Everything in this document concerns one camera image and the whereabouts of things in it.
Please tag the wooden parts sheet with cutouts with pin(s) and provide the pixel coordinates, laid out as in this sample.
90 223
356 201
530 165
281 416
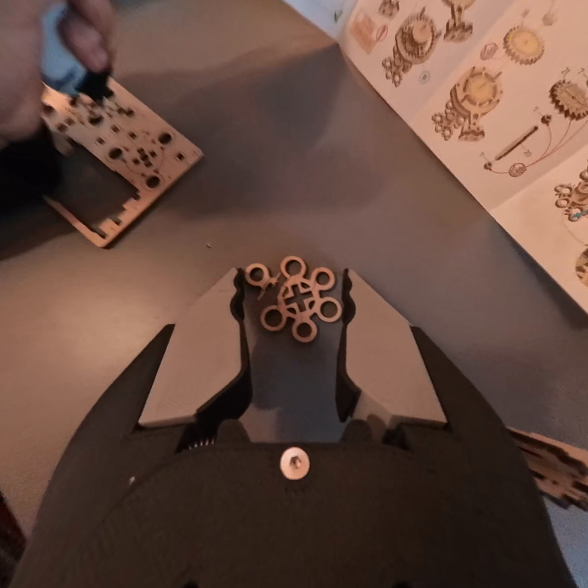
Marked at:
183 155

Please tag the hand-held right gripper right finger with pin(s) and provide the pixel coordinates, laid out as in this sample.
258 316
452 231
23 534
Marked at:
390 367

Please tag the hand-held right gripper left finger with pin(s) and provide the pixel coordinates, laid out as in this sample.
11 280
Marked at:
202 358

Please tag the person's left forearm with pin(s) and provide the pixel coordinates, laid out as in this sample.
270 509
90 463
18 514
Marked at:
23 174

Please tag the person's left hand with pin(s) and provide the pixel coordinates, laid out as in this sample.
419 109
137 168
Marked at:
18 69

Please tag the folded paper instruction booklet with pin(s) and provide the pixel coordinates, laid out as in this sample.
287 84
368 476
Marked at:
505 115

